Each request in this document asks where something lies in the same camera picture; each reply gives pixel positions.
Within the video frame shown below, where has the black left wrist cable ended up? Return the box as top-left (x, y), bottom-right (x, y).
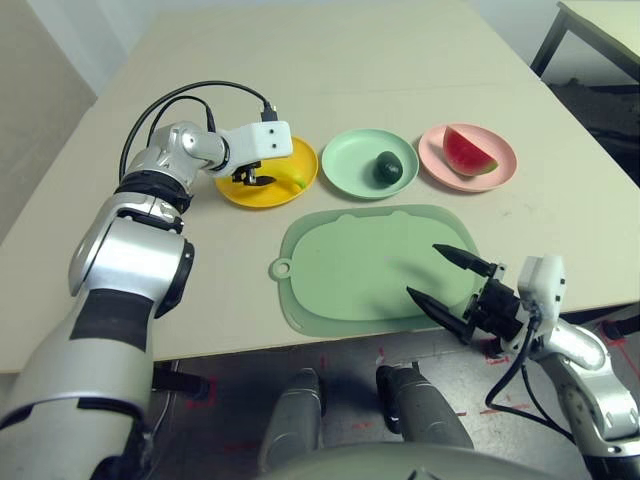
top-left (119, 80), bottom-right (280, 174)
top-left (147, 95), bottom-right (217, 146)

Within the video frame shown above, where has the grey robot right leg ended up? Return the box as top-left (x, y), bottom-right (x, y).
top-left (375, 363), bottom-right (475, 451)

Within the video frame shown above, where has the black table foot bar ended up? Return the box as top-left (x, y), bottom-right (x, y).
top-left (597, 304), bottom-right (640, 341)
top-left (152, 367), bottom-right (214, 401)

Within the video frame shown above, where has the black framed side table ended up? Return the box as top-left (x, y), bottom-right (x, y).
top-left (529, 0), bottom-right (640, 96)

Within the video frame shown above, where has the green plastic plate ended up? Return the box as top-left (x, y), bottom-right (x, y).
top-left (321, 128), bottom-right (420, 200)

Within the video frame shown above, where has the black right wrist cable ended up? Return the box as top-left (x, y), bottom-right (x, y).
top-left (484, 304), bottom-right (581, 444)

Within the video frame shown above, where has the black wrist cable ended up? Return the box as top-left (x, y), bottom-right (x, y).
top-left (484, 304), bottom-right (581, 444)
top-left (119, 80), bottom-right (280, 174)
top-left (147, 95), bottom-right (217, 146)

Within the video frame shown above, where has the grey robot left leg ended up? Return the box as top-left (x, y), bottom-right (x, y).
top-left (257, 368), bottom-right (327, 474)

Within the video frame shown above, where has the red watermelon slice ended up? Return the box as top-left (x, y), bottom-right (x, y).
top-left (442, 125), bottom-right (500, 177)

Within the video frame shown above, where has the yellow plastic plate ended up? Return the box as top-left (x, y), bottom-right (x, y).
top-left (214, 135), bottom-right (320, 209)

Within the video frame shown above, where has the pink plastic plate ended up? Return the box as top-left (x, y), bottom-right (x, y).
top-left (418, 123), bottom-right (518, 193)

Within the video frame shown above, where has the grey robot torso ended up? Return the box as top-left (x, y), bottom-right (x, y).
top-left (259, 441), bottom-right (581, 480)

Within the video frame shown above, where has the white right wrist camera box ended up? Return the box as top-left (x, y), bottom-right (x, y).
top-left (499, 254), bottom-right (567, 351)

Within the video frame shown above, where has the grey robot leg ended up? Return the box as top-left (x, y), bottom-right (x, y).
top-left (257, 368), bottom-right (327, 474)
top-left (375, 363), bottom-right (475, 451)

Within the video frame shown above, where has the green silicone mat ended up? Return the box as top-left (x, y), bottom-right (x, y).
top-left (268, 203), bottom-right (489, 337)

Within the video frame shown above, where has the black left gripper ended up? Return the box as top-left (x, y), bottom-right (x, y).
top-left (230, 160), bottom-right (276, 188)

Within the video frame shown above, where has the dark green avocado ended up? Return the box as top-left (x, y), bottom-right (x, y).
top-left (373, 151), bottom-right (404, 184)

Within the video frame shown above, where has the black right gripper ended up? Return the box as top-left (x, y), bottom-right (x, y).
top-left (405, 243), bottom-right (529, 346)

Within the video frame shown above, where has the yellow toy banana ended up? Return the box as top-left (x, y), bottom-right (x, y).
top-left (259, 167), bottom-right (309, 194)

